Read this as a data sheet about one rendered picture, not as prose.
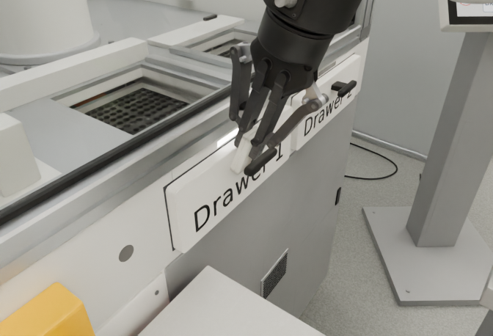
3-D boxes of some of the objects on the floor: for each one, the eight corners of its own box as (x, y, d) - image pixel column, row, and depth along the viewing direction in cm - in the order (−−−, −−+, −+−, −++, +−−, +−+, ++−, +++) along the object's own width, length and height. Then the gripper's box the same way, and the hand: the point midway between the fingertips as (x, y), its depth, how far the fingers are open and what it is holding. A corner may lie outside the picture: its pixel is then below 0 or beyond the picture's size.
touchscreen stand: (522, 304, 139) (706, 12, 84) (398, 306, 139) (501, 12, 83) (457, 210, 181) (550, -26, 125) (362, 211, 181) (413, -26, 125)
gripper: (231, -11, 38) (188, 152, 54) (342, 58, 35) (260, 210, 51) (272, -22, 43) (221, 130, 59) (371, 37, 40) (289, 182, 56)
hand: (246, 150), depth 53 cm, fingers closed
